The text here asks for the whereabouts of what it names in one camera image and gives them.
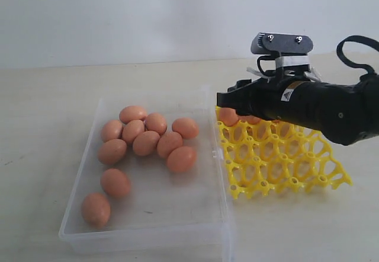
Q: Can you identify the clear plastic storage box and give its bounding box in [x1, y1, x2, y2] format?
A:
[59, 86, 235, 261]

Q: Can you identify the yellow plastic egg tray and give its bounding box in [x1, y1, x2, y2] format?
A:
[217, 120, 352, 199]

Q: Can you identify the black cable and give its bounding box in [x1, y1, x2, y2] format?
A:
[335, 34, 379, 76]

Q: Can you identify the brown egg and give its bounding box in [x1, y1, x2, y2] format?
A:
[166, 146, 197, 173]
[133, 130, 160, 156]
[98, 139, 127, 165]
[81, 193, 111, 228]
[100, 168, 131, 199]
[145, 113, 167, 136]
[156, 132, 183, 159]
[101, 120, 123, 142]
[119, 106, 147, 124]
[217, 107, 239, 127]
[244, 116, 261, 125]
[171, 117, 199, 139]
[121, 120, 145, 145]

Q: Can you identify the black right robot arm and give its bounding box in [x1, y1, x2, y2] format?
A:
[216, 75, 378, 146]

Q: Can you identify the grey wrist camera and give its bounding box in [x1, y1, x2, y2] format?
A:
[250, 33, 313, 68]

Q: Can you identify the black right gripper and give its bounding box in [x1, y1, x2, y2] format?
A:
[216, 79, 367, 146]

